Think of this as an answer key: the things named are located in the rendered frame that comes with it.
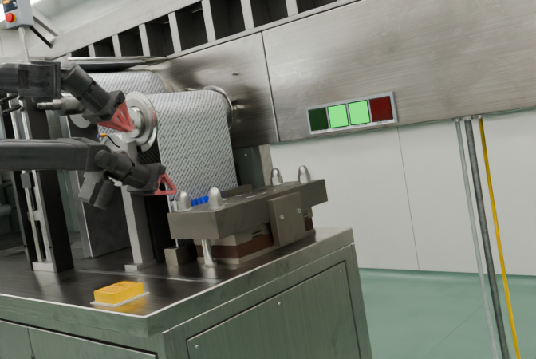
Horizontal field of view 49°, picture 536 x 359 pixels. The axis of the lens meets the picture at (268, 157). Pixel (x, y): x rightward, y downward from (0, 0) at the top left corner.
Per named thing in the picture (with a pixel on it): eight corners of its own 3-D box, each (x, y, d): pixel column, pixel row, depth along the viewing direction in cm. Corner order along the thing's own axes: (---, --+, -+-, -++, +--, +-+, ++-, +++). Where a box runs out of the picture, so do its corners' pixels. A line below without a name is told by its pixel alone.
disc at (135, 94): (124, 153, 147) (115, 94, 146) (125, 153, 148) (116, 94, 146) (160, 150, 137) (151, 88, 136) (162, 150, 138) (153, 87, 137)
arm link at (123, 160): (112, 148, 125) (100, 144, 129) (99, 179, 124) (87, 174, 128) (138, 160, 129) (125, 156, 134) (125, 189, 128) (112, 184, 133)
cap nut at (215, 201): (205, 210, 128) (201, 189, 128) (217, 206, 131) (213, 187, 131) (216, 209, 126) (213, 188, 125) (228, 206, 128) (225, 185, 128)
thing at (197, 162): (170, 215, 139) (156, 138, 138) (238, 195, 157) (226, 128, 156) (171, 215, 139) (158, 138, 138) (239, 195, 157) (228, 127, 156)
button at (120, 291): (95, 302, 115) (92, 290, 115) (124, 291, 121) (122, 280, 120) (115, 305, 111) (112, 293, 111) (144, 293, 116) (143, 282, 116)
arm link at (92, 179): (103, 149, 119) (76, 139, 123) (79, 201, 117) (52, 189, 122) (139, 167, 129) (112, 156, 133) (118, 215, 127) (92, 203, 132)
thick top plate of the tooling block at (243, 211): (171, 238, 134) (167, 213, 134) (281, 203, 164) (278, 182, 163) (218, 239, 123) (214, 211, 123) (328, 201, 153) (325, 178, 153)
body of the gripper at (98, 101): (114, 116, 128) (89, 95, 124) (86, 122, 135) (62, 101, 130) (127, 94, 132) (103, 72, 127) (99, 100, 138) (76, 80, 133)
